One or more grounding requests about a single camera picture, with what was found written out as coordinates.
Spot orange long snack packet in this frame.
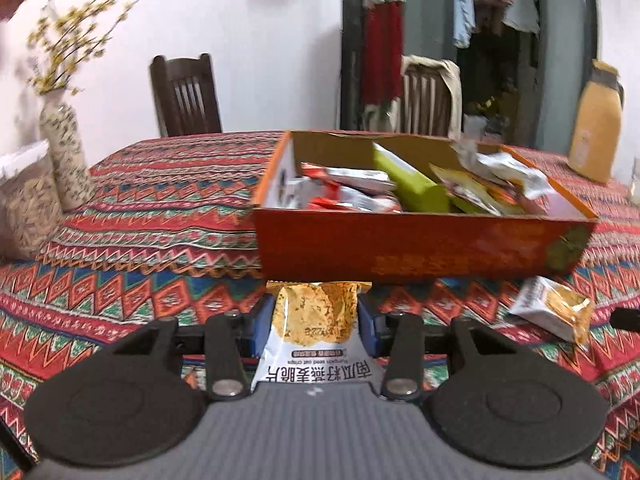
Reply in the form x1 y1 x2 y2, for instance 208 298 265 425
430 164 525 217

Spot small red silver packet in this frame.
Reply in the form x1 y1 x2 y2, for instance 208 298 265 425
296 162 402 214

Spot pumpkin seed crisp packet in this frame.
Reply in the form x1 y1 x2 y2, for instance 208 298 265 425
252 281 383 391

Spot clear drinking glass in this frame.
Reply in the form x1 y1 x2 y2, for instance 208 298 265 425
629 156 640 200

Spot hanging light blue garment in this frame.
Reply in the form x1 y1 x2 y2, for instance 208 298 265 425
452 0 475 49

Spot clear seed storage container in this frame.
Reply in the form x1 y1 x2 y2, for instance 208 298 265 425
0 140 62 259

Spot yellow flower branches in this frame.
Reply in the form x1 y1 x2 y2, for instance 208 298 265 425
26 0 140 96

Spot patterned red tablecloth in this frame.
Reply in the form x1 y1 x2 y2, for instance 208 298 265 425
1 132 639 479

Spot pink snack packet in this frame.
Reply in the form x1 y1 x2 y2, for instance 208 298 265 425
541 192 585 220

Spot wooden chair with cloth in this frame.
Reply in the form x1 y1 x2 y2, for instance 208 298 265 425
399 64 452 138

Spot dark sliding glass door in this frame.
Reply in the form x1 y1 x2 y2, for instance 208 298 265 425
338 0 598 155

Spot green yellow snack packet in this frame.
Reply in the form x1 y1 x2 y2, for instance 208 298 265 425
373 143 449 214

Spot silver foil snack packet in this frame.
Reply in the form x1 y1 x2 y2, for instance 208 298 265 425
452 139 555 200

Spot dark wooden chair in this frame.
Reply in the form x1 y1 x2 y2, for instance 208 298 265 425
149 53 222 138

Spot hanging white garment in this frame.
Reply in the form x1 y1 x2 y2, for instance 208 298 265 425
502 0 540 35

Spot floral ceramic vase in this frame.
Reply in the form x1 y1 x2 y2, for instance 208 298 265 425
39 89 94 211

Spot beige cloth on chair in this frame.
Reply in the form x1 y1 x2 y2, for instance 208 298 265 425
362 55 463 140

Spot yellow thermos jug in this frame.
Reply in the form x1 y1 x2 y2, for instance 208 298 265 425
568 58 625 184

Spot orange cardboard box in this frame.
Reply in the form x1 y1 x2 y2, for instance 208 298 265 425
252 131 598 284

